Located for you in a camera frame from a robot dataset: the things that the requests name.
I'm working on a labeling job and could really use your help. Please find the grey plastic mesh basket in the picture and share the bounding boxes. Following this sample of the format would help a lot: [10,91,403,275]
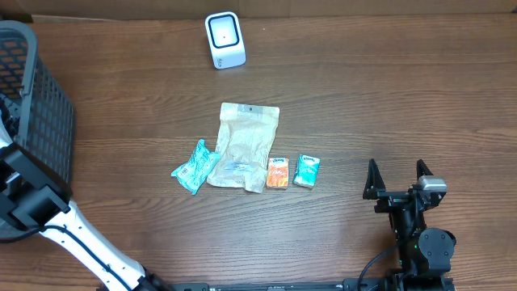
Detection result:
[0,19,77,243]

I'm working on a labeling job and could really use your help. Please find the teal Kleenex tissue pack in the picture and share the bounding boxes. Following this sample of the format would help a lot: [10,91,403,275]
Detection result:
[293,154,320,188]

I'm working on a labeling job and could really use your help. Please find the orange snack packet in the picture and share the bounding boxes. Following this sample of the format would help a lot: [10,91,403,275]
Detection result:
[266,158,289,189]

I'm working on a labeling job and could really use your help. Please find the white barcode scanner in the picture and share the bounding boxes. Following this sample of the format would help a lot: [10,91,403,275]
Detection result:
[205,11,246,70]

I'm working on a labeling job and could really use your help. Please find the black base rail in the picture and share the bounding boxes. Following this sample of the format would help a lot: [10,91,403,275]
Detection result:
[170,278,456,291]

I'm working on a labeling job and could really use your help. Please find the teal snack packet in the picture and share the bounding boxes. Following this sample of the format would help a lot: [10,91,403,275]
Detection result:
[171,139,221,196]

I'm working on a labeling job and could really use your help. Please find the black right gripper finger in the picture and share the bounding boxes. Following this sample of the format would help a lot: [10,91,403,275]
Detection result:
[363,158,386,200]
[416,159,433,179]

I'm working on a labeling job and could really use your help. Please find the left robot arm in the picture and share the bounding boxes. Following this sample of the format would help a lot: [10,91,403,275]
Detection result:
[1,102,172,290]

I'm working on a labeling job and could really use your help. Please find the beige paper pouch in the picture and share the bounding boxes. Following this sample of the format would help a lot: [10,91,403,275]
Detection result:
[207,103,280,193]

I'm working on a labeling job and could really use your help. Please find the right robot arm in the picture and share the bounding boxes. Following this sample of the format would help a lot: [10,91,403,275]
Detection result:
[363,159,456,277]

